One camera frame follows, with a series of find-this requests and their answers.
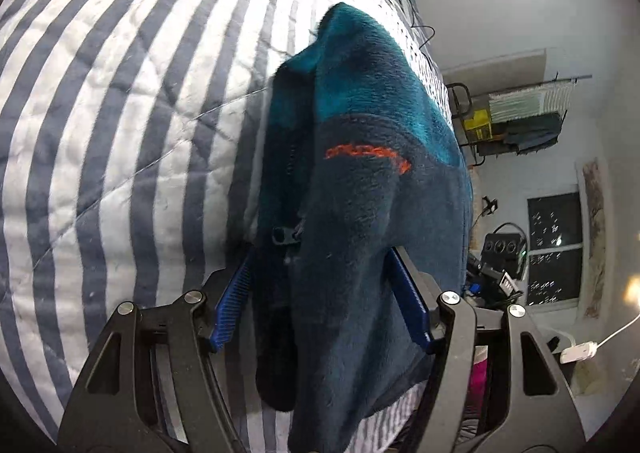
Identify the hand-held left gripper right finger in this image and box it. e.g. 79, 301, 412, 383
387, 247, 586, 453

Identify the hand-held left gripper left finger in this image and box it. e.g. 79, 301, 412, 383
57, 253, 253, 453

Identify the teal plaid fleece jacket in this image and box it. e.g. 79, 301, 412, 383
252, 2, 476, 453

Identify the black clothes rack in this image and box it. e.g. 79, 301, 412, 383
445, 74, 593, 168

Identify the black box with round dials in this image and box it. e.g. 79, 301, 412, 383
480, 223, 531, 284

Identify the white power adapter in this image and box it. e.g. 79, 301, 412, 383
559, 340, 601, 365

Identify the yellow box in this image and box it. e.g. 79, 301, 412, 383
462, 109, 493, 141

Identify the grey striped quilt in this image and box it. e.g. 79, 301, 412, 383
0, 0, 451, 453

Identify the grey-green hanging jacket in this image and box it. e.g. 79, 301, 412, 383
500, 114, 563, 154

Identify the striped hanging towel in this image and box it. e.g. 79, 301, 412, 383
487, 83, 573, 124

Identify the dark speckled wall poster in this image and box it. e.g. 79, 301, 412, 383
526, 192, 585, 308

